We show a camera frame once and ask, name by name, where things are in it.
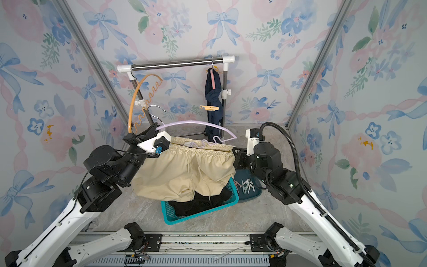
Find orange clothes hanger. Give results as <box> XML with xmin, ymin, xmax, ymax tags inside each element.
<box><xmin>127</xmin><ymin>72</ymin><xmax>163</xmax><ymax>133</ymax></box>

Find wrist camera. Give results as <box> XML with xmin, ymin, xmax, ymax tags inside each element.
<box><xmin>245</xmin><ymin>128</ymin><xmax>265</xmax><ymax>156</ymax></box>
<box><xmin>137</xmin><ymin>131</ymin><xmax>171</xmax><ymax>158</ymax></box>

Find pink clothes hanger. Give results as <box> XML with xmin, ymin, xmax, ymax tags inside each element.
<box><xmin>209</xmin><ymin>60</ymin><xmax>216</xmax><ymax>90</ymax></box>

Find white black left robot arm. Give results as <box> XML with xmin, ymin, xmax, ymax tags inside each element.
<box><xmin>5</xmin><ymin>123</ymin><xmax>171</xmax><ymax>267</ymax></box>

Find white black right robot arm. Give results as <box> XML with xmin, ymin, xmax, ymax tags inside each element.
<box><xmin>233</xmin><ymin>142</ymin><xmax>380</xmax><ymax>267</ymax></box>

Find white metal clothes rack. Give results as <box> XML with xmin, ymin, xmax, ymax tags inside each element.
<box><xmin>108</xmin><ymin>56</ymin><xmax>238</xmax><ymax>132</ymax></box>

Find pink clothespin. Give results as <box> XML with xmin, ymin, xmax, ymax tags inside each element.
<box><xmin>234</xmin><ymin>181</ymin><xmax>242</xmax><ymax>190</ymax></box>

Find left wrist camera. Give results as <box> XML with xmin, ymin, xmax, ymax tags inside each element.
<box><xmin>137</xmin><ymin>131</ymin><xmax>171</xmax><ymax>158</ymax></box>

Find orange clothespin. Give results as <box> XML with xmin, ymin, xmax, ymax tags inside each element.
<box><xmin>199</xmin><ymin>105</ymin><xmax>220</xmax><ymax>111</ymax></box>

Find beige shorts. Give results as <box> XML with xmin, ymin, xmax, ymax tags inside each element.
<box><xmin>131</xmin><ymin>137</ymin><xmax>236</xmax><ymax>202</ymax></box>

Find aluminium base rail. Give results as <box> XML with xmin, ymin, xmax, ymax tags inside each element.
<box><xmin>64</xmin><ymin>229</ymin><xmax>339</xmax><ymax>267</ymax></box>

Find black shorts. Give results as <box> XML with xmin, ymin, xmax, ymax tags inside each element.
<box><xmin>168</xmin><ymin>187</ymin><xmax>232</xmax><ymax>217</ymax></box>

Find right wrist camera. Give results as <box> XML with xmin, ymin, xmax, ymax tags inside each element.
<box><xmin>245</xmin><ymin>128</ymin><xmax>265</xmax><ymax>156</ymax></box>

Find black corrugated cable conduit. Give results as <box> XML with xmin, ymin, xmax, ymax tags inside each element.
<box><xmin>258</xmin><ymin>121</ymin><xmax>378</xmax><ymax>267</ymax></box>

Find navy blue shorts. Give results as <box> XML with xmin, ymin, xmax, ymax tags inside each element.
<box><xmin>205</xmin><ymin>69</ymin><xmax>224</xmax><ymax>125</ymax></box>

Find lilac clothes hanger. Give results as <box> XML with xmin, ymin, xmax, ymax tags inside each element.
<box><xmin>156</xmin><ymin>120</ymin><xmax>237</xmax><ymax>143</ymax></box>

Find teal perforated plastic basket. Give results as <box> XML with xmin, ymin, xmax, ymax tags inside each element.
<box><xmin>161</xmin><ymin>178</ymin><xmax>239</xmax><ymax>225</ymax></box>

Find silver aluminium corner post left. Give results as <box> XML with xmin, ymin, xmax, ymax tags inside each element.
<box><xmin>53</xmin><ymin>0</ymin><xmax>129</xmax><ymax>125</ymax></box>

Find dark teal plastic bin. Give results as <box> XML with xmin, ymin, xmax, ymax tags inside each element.
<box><xmin>233</xmin><ymin>170</ymin><xmax>264</xmax><ymax>203</ymax></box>

